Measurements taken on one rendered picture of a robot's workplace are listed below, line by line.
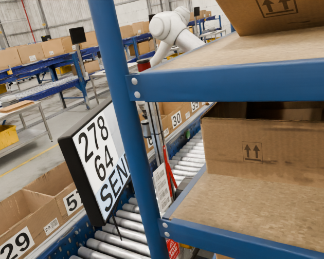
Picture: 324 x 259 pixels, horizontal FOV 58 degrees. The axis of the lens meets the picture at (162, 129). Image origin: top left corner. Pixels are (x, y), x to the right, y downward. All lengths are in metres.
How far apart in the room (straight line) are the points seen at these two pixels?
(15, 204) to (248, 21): 1.59
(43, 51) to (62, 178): 5.44
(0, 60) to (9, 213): 5.06
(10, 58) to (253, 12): 6.41
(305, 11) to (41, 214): 1.40
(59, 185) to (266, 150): 1.67
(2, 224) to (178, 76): 1.62
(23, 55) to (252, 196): 6.65
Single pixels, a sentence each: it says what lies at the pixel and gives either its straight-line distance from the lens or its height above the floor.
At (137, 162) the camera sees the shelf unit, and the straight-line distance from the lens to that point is 0.37.
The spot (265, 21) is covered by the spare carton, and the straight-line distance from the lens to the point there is 0.51.
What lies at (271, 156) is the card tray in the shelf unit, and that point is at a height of 1.58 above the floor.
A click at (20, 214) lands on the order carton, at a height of 0.92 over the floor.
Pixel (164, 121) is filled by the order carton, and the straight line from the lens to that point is 2.34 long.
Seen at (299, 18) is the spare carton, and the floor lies 1.76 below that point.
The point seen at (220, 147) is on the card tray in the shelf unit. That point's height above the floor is 1.59.
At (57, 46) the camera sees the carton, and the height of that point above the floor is 1.57.
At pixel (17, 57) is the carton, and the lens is 6.83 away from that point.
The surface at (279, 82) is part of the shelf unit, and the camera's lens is 0.27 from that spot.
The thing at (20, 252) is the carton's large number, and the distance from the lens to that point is 1.58.
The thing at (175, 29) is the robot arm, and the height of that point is 1.72.
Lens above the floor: 1.80
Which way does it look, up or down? 21 degrees down
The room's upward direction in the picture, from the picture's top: 11 degrees counter-clockwise
